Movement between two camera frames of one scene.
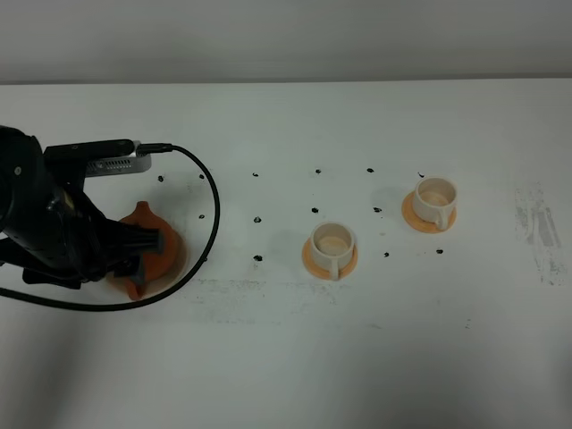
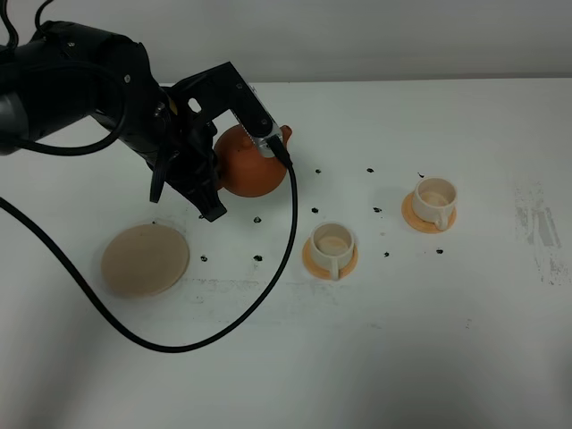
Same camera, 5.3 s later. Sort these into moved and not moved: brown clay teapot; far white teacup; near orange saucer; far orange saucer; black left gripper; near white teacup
Moved: brown clay teapot; black left gripper
Not moved: far orange saucer; near white teacup; near orange saucer; far white teacup
